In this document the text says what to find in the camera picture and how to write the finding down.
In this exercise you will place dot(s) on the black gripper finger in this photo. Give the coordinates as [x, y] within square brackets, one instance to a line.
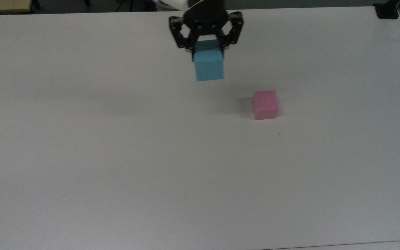
[236, 27]
[178, 33]

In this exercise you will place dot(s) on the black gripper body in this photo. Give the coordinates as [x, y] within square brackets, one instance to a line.
[207, 15]

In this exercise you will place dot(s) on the blue cube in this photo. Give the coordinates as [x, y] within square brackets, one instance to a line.
[208, 67]

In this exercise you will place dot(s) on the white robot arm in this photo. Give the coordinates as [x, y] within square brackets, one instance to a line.
[177, 2]

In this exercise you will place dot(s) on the pink cube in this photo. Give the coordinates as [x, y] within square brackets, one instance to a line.
[265, 106]

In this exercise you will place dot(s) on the yellow wooden table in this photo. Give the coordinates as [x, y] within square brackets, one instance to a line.
[2, 5]

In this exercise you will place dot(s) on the black clamp mount base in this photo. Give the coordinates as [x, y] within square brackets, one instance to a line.
[387, 12]

